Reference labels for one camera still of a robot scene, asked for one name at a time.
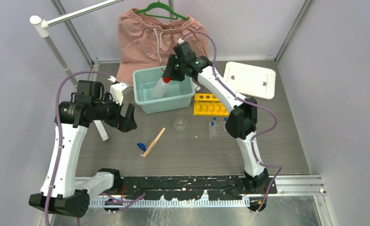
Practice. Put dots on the clear well plate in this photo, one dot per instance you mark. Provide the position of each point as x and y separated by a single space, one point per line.
218 130

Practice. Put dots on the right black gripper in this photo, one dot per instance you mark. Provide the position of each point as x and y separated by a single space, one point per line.
169 71

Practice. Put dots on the white plastic tray lid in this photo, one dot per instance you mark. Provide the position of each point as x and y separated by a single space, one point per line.
251 80

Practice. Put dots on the pink shorts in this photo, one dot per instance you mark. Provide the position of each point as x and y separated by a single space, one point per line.
146 42

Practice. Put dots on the teal plastic bin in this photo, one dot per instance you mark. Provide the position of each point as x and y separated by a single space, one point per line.
178 95

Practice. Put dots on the yellow test tube rack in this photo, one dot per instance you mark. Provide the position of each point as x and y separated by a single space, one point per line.
206 104

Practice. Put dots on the blue cap test tube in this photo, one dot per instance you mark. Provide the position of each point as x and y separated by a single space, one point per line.
142 146

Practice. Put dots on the white red wash bottle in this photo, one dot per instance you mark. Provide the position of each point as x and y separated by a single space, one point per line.
161 87

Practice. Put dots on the wooden test tube clamp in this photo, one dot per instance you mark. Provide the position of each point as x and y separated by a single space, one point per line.
153 143

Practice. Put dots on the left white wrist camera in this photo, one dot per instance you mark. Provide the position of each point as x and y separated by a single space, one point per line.
118 90

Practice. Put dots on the white metal clothes rack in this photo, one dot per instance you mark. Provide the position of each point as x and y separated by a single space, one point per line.
42 26

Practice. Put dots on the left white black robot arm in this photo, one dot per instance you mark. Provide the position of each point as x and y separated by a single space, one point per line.
59 195

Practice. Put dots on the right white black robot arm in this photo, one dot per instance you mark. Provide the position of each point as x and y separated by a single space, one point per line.
242 120

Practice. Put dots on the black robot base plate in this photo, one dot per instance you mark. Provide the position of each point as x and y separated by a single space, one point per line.
184 188

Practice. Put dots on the green clothes hanger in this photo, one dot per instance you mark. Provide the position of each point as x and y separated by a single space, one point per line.
158 9

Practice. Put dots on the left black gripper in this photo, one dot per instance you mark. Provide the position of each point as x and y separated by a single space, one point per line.
124 124

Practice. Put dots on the small clear glass beaker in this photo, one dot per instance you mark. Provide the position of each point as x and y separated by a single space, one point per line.
180 124

